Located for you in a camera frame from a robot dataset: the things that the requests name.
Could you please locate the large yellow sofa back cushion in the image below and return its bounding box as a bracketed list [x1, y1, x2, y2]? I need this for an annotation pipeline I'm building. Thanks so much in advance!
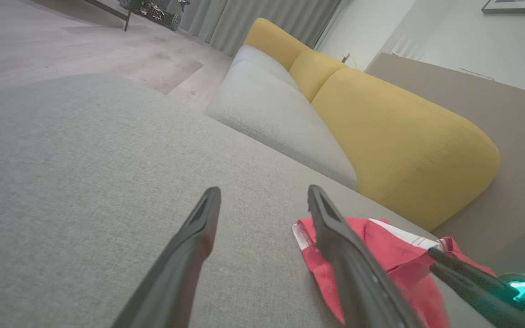
[310, 67, 501, 232]

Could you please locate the taupe sofa side panel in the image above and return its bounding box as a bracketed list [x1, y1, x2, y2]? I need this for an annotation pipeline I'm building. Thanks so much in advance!
[365, 53, 525, 276]

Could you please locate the dark metal table leg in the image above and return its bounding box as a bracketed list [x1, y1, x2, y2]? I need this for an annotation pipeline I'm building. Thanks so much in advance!
[82, 0, 132, 32]

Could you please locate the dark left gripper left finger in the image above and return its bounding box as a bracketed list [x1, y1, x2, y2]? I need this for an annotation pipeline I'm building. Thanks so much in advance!
[111, 186, 222, 328]

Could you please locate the light grey sofa seat cushion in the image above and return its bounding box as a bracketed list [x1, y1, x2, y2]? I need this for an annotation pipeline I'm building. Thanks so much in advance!
[205, 61, 360, 192]
[231, 44, 300, 91]

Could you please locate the red white basketball jersey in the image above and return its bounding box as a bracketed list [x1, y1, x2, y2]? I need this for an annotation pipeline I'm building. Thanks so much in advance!
[292, 217, 496, 328]

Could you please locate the dark decorative floor object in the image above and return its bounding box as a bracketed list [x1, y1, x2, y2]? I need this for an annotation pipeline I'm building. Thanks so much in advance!
[119, 0, 182, 31]

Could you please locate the grey pleated curtain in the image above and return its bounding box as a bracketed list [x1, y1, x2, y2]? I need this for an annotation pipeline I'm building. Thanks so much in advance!
[167, 0, 343, 57]

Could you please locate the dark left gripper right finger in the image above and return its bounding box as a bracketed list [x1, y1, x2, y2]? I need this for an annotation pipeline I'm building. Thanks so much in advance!
[307, 184, 423, 328]

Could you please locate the dark framed wall picture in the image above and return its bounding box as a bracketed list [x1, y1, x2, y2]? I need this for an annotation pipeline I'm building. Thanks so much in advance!
[481, 0, 525, 15]

